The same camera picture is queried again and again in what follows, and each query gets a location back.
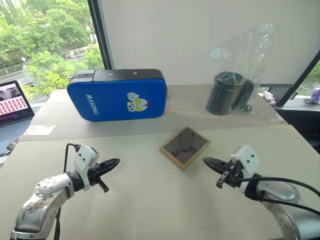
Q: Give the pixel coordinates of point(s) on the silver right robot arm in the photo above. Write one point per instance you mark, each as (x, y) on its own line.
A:
(277, 192)

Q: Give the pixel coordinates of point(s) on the black window frame post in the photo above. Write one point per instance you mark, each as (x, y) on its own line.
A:
(100, 35)

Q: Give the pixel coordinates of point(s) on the laptop computer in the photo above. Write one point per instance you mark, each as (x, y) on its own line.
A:
(12, 115)

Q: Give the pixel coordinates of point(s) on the pink toy figure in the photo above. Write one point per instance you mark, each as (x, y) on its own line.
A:
(270, 97)

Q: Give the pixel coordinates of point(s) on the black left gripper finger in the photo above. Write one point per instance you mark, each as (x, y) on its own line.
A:
(108, 168)
(110, 162)

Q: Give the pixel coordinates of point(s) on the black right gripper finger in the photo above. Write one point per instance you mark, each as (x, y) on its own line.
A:
(214, 161)
(216, 168)

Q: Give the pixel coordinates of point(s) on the purple toy figure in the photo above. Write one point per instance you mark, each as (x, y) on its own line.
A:
(316, 95)

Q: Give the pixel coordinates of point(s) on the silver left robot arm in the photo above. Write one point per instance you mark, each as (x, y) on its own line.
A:
(42, 200)

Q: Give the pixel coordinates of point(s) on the blue cartoon print pad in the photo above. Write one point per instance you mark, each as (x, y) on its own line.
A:
(117, 98)

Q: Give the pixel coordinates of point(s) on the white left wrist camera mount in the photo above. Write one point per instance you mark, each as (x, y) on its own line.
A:
(85, 156)

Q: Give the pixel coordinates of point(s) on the small metal ball fitting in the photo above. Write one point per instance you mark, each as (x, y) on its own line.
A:
(247, 108)

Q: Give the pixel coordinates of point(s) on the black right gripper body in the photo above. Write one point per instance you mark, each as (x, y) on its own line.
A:
(231, 176)

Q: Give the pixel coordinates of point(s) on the wooden framed dark tray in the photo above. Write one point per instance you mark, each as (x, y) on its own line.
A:
(185, 148)

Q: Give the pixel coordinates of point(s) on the clear plastic bag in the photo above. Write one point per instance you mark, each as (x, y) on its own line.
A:
(250, 52)

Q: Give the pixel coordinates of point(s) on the black cylindrical device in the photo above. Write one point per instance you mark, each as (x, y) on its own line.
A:
(225, 93)

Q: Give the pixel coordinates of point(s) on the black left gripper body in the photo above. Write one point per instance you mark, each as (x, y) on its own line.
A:
(94, 178)

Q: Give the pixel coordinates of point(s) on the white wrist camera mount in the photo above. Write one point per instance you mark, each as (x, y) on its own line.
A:
(85, 156)
(247, 157)

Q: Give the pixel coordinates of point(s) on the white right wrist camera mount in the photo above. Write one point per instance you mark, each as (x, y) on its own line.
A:
(247, 157)

